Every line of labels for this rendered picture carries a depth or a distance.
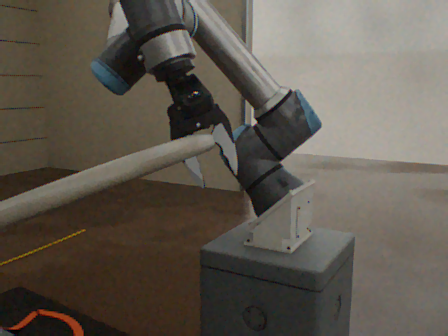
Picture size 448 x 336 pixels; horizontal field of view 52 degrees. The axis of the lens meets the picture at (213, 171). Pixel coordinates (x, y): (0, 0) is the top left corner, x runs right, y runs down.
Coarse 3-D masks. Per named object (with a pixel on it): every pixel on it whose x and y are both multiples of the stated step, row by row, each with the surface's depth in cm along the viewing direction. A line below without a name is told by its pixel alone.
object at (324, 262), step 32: (224, 256) 142; (256, 256) 138; (288, 256) 138; (320, 256) 138; (352, 256) 159; (224, 288) 144; (256, 288) 138; (288, 288) 132; (320, 288) 128; (224, 320) 146; (256, 320) 140; (288, 320) 134; (320, 320) 131
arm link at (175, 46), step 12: (168, 36) 75; (180, 36) 76; (144, 48) 76; (156, 48) 75; (168, 48) 75; (180, 48) 75; (192, 48) 78; (144, 60) 77; (156, 60) 75; (168, 60) 75; (180, 60) 77
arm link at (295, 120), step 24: (192, 0) 136; (216, 24) 138; (216, 48) 139; (240, 48) 140; (240, 72) 141; (264, 72) 142; (264, 96) 142; (288, 96) 142; (264, 120) 144; (288, 120) 142; (312, 120) 142; (288, 144) 145
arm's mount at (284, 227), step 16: (304, 192) 148; (272, 208) 141; (288, 208) 139; (304, 208) 148; (256, 224) 145; (272, 224) 142; (288, 224) 140; (304, 224) 150; (256, 240) 146; (272, 240) 143; (288, 240) 142; (304, 240) 151
